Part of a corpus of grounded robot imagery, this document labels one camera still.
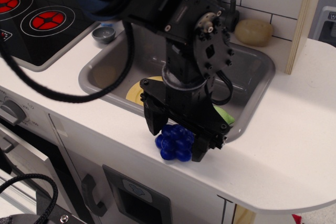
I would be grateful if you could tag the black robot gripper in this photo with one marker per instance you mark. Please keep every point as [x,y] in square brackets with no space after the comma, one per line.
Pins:
[192,109]

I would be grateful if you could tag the blue toy blueberries cluster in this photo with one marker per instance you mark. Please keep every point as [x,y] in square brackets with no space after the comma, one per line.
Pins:
[175,142]

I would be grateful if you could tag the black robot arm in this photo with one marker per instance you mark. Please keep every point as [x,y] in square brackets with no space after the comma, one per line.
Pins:
[197,51]

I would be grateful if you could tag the yellow toy plate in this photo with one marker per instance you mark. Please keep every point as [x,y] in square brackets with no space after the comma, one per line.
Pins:
[134,94]

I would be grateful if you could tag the grey plastic sink basin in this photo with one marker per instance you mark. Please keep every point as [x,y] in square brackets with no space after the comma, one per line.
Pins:
[251,73]

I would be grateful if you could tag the green toy lime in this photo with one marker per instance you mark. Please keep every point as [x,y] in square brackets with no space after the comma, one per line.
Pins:
[226,117]

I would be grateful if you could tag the grey dishwasher control panel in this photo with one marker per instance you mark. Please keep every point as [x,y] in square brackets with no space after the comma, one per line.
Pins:
[137,201]

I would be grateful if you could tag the small grey bowl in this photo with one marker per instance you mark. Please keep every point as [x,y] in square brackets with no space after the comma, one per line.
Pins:
[104,35]

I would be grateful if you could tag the beige toy potato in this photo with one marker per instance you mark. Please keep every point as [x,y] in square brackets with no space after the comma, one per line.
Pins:
[254,32]

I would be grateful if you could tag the blue toy pepper shaker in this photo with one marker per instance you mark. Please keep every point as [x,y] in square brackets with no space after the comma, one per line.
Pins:
[106,25]

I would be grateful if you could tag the white oven door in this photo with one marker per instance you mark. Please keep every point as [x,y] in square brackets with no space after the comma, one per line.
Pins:
[26,159]

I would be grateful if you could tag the grey oven knob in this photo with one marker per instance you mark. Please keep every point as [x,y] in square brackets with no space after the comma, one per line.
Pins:
[12,113]

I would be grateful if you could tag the black toy stove top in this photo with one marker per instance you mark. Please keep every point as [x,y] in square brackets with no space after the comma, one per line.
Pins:
[38,32]

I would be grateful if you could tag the grey appliance in background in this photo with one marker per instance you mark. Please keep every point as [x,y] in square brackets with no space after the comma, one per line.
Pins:
[325,28]

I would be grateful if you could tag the light wooden side panel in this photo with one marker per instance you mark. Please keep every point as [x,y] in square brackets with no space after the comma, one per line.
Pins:
[304,22]

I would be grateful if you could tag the grey cabinet door handle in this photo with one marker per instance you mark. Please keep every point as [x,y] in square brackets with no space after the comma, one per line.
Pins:
[88,185]

